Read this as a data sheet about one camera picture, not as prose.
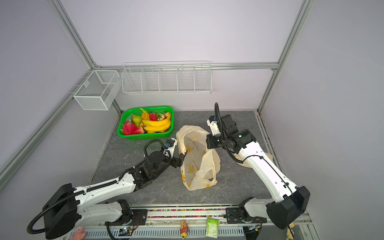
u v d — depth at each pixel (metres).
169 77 1.04
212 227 0.69
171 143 0.64
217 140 0.62
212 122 0.66
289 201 0.38
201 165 0.71
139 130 0.97
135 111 1.11
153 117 1.00
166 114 1.09
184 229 0.68
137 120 1.02
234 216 0.73
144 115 1.06
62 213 0.40
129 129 0.96
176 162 0.68
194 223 0.73
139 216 0.74
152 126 0.99
